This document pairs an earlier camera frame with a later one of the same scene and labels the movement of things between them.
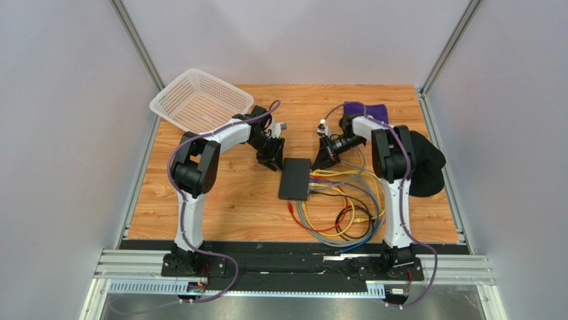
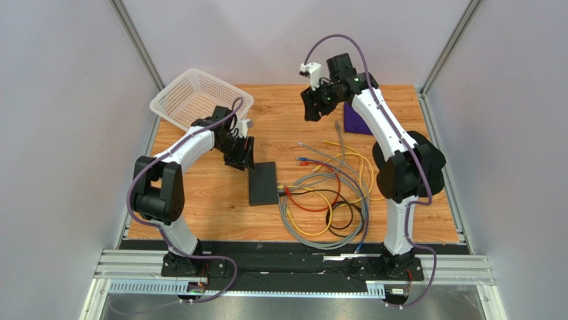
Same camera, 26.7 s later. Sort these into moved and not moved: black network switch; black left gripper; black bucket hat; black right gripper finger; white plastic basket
Moved: black left gripper; black network switch; black right gripper finger
Not moved: white plastic basket; black bucket hat
